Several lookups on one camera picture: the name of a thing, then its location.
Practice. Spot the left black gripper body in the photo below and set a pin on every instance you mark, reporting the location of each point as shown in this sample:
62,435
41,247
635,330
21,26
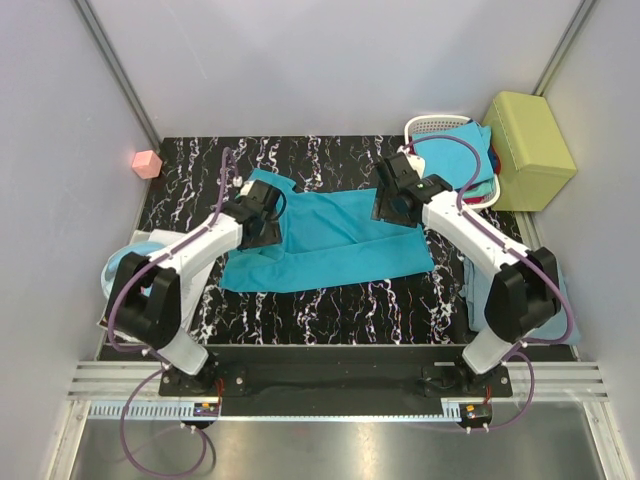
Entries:
267,230

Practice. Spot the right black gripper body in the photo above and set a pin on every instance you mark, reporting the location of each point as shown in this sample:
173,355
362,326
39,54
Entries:
384,208

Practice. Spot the teal t shirt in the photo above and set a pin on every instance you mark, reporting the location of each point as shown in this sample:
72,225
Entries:
328,240

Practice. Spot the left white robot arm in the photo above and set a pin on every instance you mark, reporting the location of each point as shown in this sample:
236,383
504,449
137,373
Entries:
145,300

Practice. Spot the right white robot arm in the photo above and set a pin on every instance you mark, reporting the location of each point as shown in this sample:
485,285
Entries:
524,291

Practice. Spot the stack of papers and books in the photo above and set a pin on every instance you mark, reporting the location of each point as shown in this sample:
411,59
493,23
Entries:
191,292

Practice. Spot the light blue shirt in basket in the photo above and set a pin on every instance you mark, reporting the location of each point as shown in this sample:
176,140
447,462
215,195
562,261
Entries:
452,161

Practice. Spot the white perforated laundry basket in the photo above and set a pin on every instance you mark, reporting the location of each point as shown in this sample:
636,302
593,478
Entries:
435,123

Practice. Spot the red shirt in basket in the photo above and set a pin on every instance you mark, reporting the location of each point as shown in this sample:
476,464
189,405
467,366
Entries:
486,192

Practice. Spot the folded grey-blue t shirt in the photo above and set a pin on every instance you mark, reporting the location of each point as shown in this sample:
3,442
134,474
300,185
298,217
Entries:
476,290

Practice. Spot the pink cube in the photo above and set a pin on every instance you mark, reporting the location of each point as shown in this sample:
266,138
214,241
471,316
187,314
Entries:
147,164

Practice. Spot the green storage box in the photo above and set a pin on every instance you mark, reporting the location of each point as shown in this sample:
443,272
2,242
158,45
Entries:
535,162

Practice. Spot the light blue headphones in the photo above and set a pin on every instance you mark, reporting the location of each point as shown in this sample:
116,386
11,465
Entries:
109,270

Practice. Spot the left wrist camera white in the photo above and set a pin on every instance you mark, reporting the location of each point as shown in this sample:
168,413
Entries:
242,186

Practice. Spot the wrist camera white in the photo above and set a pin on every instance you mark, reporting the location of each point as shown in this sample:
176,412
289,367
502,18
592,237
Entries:
415,161
242,186

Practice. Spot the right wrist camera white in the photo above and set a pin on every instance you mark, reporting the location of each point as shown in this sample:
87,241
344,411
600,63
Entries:
415,161

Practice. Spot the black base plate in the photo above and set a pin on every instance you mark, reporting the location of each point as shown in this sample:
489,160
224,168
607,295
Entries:
244,371

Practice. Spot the aluminium rail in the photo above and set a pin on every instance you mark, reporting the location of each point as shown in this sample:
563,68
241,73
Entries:
551,381

